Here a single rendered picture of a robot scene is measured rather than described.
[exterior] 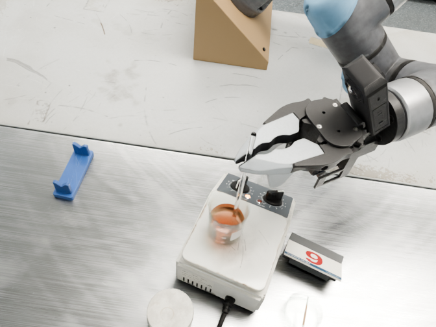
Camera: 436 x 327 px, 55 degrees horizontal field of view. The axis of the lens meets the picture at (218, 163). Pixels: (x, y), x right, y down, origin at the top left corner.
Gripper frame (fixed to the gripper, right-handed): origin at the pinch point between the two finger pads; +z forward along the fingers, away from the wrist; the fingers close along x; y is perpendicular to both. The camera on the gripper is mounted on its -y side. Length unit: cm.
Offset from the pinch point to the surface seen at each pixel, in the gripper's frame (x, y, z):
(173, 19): 58, 26, -16
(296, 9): 155, 117, -140
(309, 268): -8.3, 24.2, -10.0
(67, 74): 48, 26, 12
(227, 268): -5.0, 16.9, 3.4
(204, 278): -4.2, 19.5, 6.2
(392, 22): 123, 117, -191
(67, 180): 22.3, 24.6, 18.7
